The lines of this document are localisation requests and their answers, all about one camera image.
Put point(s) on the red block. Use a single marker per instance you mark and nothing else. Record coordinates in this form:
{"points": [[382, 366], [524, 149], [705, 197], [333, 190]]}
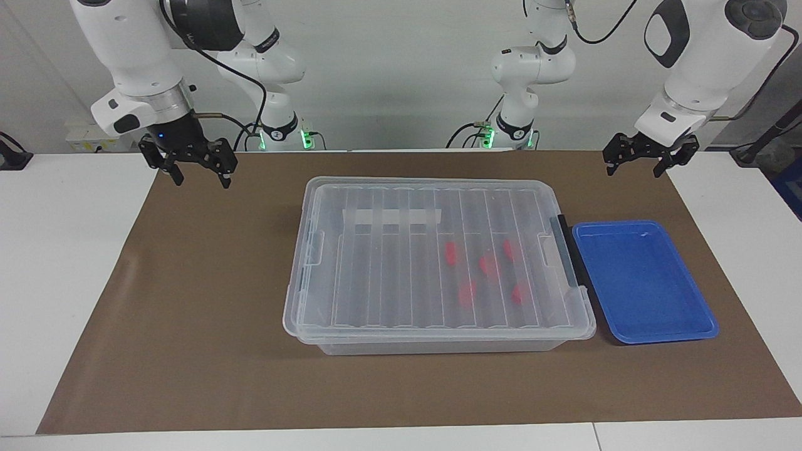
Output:
{"points": [[519, 293], [450, 254], [488, 266], [467, 294], [509, 250]]}

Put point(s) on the clear plastic storage box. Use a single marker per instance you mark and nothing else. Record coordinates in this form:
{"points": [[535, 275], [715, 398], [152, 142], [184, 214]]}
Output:
{"points": [[438, 348]]}

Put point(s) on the white power strip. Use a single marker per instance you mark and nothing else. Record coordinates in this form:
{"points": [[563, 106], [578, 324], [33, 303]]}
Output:
{"points": [[84, 139]]}

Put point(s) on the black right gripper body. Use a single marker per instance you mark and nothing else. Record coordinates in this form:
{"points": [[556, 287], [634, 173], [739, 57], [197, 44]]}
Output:
{"points": [[185, 147]]}

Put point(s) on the blue crate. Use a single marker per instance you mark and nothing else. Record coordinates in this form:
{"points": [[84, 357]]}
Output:
{"points": [[791, 188]]}

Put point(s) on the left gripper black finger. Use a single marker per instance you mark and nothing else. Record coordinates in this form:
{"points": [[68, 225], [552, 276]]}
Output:
{"points": [[610, 168], [661, 168]]}

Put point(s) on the black clamp base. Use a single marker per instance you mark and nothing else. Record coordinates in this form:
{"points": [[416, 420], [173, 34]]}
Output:
{"points": [[14, 158]]}

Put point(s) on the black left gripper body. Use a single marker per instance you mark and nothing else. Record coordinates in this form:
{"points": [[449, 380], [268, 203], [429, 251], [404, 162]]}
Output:
{"points": [[651, 147]]}

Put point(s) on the clear plastic box lid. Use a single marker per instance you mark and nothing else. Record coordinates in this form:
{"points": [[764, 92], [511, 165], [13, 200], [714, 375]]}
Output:
{"points": [[388, 275]]}

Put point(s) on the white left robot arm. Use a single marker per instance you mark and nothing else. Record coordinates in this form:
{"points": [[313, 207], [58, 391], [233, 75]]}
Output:
{"points": [[708, 56]]}

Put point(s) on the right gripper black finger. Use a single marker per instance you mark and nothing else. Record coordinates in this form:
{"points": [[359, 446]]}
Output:
{"points": [[224, 179], [176, 173]]}

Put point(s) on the black stand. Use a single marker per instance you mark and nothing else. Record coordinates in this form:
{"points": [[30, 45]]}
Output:
{"points": [[767, 134]]}

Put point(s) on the brown table mat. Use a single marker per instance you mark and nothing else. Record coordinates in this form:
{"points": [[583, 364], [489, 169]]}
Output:
{"points": [[188, 300]]}

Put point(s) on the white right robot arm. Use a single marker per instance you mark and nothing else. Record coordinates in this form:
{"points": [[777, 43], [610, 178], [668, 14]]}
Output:
{"points": [[138, 50]]}

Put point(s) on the blue plastic tray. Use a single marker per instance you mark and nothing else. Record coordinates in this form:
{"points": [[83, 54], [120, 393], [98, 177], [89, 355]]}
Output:
{"points": [[645, 282]]}

